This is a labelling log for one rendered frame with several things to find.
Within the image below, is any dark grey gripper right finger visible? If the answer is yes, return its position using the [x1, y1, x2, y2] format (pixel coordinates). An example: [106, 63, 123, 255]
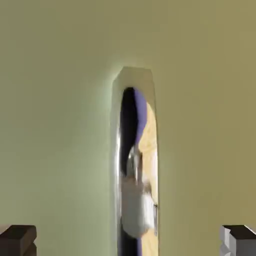
[219, 224, 256, 256]

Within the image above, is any curved shiny metal drawer handle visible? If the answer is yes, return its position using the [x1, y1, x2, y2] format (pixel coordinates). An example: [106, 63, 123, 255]
[110, 66, 161, 256]

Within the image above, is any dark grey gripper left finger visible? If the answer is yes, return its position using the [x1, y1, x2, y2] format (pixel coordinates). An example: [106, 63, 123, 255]
[0, 224, 38, 256]

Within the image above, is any olive green drawer front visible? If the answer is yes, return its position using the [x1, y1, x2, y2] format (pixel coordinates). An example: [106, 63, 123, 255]
[0, 0, 256, 256]

